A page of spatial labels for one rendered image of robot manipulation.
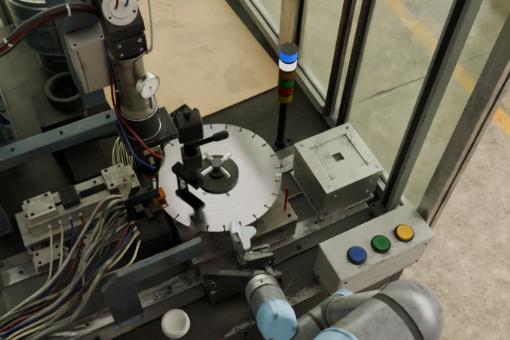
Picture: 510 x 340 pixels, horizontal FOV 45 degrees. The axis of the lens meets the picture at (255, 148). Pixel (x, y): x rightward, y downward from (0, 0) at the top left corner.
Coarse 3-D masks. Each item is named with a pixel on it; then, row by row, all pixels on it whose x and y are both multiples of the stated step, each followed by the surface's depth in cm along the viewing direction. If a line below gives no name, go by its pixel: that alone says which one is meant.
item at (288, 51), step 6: (288, 42) 157; (282, 48) 156; (288, 48) 156; (294, 48) 156; (282, 54) 155; (288, 54) 154; (294, 54) 155; (282, 60) 157; (288, 60) 156; (294, 60) 157
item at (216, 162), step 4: (204, 152) 156; (208, 156) 155; (224, 156) 155; (228, 156) 155; (212, 160) 154; (216, 160) 154; (220, 160) 154; (224, 160) 154; (212, 164) 153; (216, 164) 153; (220, 164) 153; (208, 168) 153; (212, 168) 153; (216, 168) 153; (220, 168) 153; (204, 172) 152; (208, 172) 153; (216, 172) 154; (224, 172) 152; (228, 176) 152
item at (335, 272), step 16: (400, 208) 159; (368, 224) 156; (384, 224) 156; (400, 224) 156; (416, 224) 156; (336, 240) 153; (352, 240) 153; (368, 240) 153; (416, 240) 154; (320, 256) 155; (336, 256) 151; (368, 256) 151; (384, 256) 151; (400, 256) 155; (416, 256) 161; (320, 272) 159; (336, 272) 148; (352, 272) 148; (368, 272) 153; (384, 272) 159; (336, 288) 152; (352, 288) 157
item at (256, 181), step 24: (168, 144) 163; (216, 144) 163; (240, 144) 163; (264, 144) 164; (168, 168) 158; (240, 168) 159; (264, 168) 159; (168, 192) 154; (192, 192) 154; (240, 192) 155; (264, 192) 155; (192, 216) 150; (216, 216) 150; (240, 216) 150
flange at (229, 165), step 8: (208, 160) 159; (232, 160) 159; (200, 168) 157; (224, 168) 156; (232, 168) 157; (200, 176) 156; (208, 176) 156; (216, 176) 154; (224, 176) 156; (232, 176) 156; (208, 184) 154; (216, 184) 154; (224, 184) 155; (232, 184) 155; (216, 192) 154
